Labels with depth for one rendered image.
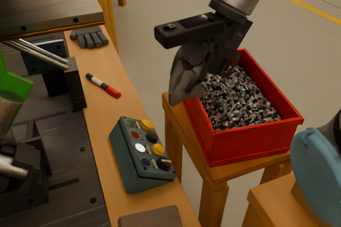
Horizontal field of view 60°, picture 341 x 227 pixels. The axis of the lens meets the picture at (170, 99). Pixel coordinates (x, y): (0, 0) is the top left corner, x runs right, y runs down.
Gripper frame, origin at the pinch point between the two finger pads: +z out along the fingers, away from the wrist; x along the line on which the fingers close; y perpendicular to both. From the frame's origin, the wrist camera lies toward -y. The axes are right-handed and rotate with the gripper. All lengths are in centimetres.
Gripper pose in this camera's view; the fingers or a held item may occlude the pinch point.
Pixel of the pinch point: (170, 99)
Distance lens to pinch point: 57.9
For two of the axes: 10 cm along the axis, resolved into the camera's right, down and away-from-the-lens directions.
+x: -4.2, -5.6, 7.1
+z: -4.4, 8.2, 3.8
